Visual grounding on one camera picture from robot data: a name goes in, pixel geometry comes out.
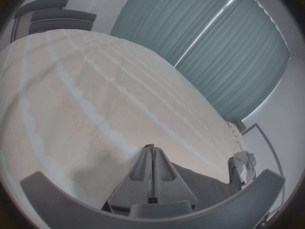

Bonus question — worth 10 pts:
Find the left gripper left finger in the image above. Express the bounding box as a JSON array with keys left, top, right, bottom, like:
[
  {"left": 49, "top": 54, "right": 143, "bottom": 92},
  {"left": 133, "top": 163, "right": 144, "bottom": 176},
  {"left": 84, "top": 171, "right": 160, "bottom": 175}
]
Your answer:
[{"left": 101, "top": 145, "right": 153, "bottom": 215}]

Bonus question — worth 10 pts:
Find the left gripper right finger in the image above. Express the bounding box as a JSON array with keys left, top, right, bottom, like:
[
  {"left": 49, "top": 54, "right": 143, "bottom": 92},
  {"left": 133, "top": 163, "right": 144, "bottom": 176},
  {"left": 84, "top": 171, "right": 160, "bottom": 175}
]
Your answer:
[{"left": 153, "top": 146, "right": 198, "bottom": 209}]

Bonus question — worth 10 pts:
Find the black T-shirt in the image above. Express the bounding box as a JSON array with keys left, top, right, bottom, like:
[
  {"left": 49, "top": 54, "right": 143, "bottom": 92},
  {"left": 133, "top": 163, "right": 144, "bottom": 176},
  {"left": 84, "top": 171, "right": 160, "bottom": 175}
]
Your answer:
[{"left": 170, "top": 158, "right": 243, "bottom": 208}]

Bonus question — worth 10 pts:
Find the pile of clothes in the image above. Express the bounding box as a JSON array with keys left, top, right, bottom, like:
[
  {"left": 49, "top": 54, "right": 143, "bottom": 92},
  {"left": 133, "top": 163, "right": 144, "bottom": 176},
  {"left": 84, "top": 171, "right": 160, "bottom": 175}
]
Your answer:
[{"left": 232, "top": 151, "right": 257, "bottom": 185}]

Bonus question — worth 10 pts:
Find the white printed pillow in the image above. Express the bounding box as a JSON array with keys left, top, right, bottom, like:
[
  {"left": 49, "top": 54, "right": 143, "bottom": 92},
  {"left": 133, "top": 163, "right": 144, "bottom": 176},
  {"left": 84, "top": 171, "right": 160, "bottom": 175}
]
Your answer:
[{"left": 225, "top": 121, "right": 246, "bottom": 153}]

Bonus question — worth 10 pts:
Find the grey bedside table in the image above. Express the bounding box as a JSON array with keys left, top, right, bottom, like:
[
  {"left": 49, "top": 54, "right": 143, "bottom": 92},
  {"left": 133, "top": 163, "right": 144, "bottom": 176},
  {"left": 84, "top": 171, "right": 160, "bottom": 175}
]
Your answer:
[{"left": 223, "top": 115, "right": 246, "bottom": 131}]

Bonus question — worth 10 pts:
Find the bed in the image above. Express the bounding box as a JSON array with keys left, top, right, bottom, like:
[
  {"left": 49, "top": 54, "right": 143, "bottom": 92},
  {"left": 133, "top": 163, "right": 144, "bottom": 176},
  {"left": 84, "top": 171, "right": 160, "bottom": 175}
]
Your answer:
[{"left": 0, "top": 29, "right": 286, "bottom": 214}]

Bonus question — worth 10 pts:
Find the blue-green curtain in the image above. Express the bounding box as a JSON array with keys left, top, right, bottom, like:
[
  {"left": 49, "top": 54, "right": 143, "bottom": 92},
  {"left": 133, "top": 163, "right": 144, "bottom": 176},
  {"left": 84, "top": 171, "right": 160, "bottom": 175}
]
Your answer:
[
  {"left": 110, "top": 0, "right": 240, "bottom": 68},
  {"left": 174, "top": 0, "right": 291, "bottom": 121}
]

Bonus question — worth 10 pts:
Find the black chest of drawers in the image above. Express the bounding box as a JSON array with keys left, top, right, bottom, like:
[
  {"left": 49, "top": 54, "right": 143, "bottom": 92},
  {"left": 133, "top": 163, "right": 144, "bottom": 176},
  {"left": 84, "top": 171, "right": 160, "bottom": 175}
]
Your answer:
[{"left": 12, "top": 0, "right": 97, "bottom": 43}]

